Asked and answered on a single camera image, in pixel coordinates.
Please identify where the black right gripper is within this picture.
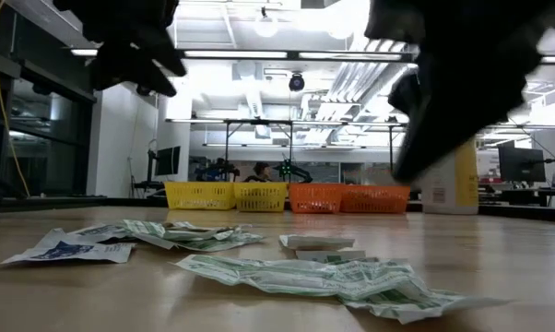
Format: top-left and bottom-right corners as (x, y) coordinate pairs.
(363, 0), (555, 184)

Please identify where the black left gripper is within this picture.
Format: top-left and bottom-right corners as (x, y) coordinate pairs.
(53, 0), (189, 99)

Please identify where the white yellow wipes canister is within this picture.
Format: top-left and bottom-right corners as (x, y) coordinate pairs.
(419, 137), (480, 216)

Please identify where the black computer monitor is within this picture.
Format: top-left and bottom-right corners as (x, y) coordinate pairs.
(148, 145), (182, 177)
(498, 146), (547, 184)

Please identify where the orange plastic basket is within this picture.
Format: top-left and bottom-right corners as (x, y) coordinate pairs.
(288, 182), (346, 215)
(341, 184), (412, 215)

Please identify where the yellow plastic basket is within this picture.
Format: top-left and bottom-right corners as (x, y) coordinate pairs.
(233, 181), (290, 213)
(164, 181), (237, 212)

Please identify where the person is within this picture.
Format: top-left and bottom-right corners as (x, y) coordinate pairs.
(244, 160), (274, 184)

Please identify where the white packet dark print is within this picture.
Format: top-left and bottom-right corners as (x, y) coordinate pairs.
(69, 222), (138, 244)

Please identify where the white packet blue print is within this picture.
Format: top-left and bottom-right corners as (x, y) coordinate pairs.
(0, 229), (138, 267)

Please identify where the white ring light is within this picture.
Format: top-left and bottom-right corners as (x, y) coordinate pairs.
(254, 11), (280, 39)

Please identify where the black background station frame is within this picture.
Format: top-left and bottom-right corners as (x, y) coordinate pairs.
(221, 117), (407, 185)

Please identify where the yellow hanging cable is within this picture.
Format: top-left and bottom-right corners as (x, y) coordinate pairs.
(0, 0), (32, 198)

